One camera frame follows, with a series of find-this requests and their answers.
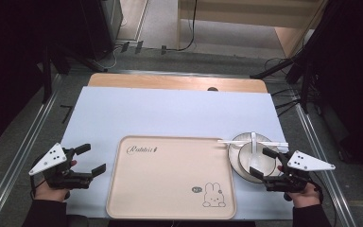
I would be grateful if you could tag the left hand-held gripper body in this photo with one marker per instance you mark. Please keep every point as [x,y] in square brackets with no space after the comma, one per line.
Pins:
[51,157]

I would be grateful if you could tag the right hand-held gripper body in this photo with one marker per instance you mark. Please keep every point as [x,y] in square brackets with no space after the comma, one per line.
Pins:
[308,163]

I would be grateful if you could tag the person's right hand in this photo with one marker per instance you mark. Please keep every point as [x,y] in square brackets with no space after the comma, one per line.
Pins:
[305,197]

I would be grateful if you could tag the person's left hand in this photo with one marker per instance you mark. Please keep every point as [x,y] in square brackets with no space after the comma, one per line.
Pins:
[48,193]

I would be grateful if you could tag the white bowl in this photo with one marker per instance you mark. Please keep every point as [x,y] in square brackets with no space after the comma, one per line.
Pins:
[260,160]

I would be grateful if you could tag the white spoon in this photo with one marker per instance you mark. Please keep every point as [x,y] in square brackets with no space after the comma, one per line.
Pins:
[254,151]

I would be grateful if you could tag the white plate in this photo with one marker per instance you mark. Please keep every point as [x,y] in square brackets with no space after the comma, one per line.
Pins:
[233,157]

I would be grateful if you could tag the white chopstick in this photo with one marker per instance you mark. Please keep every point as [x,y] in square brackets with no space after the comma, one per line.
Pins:
[242,144]
[239,141]

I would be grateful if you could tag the beige rabbit print tray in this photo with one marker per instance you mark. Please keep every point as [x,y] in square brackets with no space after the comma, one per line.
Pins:
[170,179]

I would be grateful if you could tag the black stand legs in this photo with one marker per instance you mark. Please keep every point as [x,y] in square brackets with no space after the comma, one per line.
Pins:
[63,60]
[277,67]

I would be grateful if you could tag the light blue table mat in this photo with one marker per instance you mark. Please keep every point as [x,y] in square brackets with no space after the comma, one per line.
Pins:
[170,110]

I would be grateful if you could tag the black curtain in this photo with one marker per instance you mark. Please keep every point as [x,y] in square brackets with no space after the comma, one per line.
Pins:
[353,78]
[9,63]

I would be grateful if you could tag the light wooden furniture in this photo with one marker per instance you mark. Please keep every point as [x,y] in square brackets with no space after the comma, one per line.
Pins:
[249,12]

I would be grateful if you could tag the metal floor rail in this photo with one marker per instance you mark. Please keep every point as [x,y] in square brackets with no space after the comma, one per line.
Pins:
[22,142]
[324,157]

